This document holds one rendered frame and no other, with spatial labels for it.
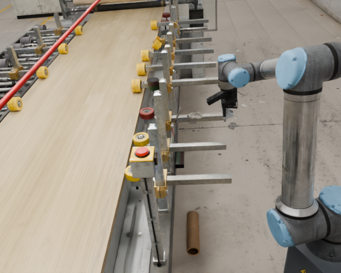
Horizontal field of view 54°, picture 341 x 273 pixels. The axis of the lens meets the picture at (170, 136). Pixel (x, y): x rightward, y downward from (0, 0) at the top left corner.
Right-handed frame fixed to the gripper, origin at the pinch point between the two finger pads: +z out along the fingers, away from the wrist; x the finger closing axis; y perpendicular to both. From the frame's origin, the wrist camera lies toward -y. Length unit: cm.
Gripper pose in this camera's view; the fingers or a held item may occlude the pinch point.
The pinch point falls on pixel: (223, 119)
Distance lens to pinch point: 189.3
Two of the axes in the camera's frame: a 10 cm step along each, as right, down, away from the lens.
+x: 0.5, -5.7, 8.2
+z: 1.0, 8.2, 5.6
